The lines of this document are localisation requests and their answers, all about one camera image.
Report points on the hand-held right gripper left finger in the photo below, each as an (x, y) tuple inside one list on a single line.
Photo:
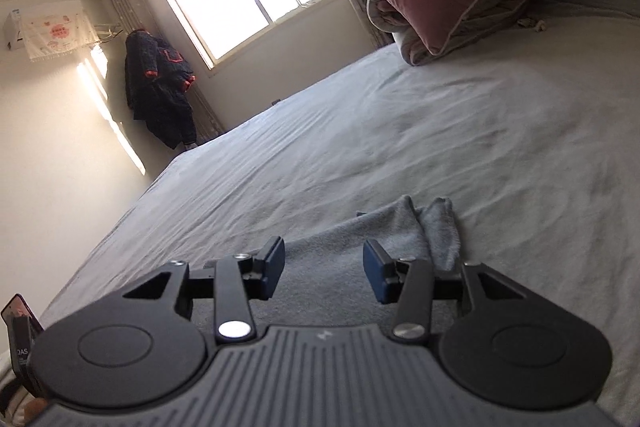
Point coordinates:
[(276, 264)]

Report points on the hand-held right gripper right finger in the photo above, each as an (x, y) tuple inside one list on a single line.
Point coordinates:
[(374, 269)]

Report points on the grey knit sweater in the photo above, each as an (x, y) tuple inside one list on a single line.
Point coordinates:
[(330, 257)]

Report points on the person's left forearm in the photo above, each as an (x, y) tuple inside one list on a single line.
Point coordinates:
[(10, 397)]

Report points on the person's left hand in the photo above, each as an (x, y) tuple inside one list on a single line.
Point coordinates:
[(36, 409)]

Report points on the bed with grey sheet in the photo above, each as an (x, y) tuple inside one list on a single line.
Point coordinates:
[(400, 132)]

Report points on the dark hanging jacket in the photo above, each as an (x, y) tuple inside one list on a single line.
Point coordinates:
[(160, 97)]

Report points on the folded white pink quilt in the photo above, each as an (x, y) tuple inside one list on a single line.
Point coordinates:
[(500, 7)]

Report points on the small brown scrap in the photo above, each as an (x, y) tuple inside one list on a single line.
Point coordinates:
[(534, 24)]

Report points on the covered wall air conditioner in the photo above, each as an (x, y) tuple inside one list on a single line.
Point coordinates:
[(50, 29)]

